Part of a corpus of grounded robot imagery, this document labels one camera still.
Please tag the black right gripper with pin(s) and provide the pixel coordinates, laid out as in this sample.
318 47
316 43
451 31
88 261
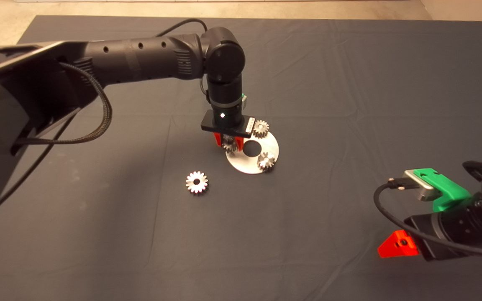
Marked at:
454 231

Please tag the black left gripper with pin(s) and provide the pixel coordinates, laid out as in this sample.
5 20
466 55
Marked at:
226 123

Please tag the small steel gear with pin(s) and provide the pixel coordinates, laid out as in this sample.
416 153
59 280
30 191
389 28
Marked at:
229 145
260 128
266 161

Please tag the large steel gear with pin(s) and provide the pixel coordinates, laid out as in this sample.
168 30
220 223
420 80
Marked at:
197 182

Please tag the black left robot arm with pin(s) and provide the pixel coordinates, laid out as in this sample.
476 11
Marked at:
140 58

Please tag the round metal plate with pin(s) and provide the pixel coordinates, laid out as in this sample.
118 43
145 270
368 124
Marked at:
245 165

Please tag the dark grey table cloth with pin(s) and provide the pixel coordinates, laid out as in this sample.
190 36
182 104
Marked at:
329 75

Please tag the silver right camera box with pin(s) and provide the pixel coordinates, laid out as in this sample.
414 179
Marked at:
422 187

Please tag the green right camera mount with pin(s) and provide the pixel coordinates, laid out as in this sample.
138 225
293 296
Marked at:
449 188

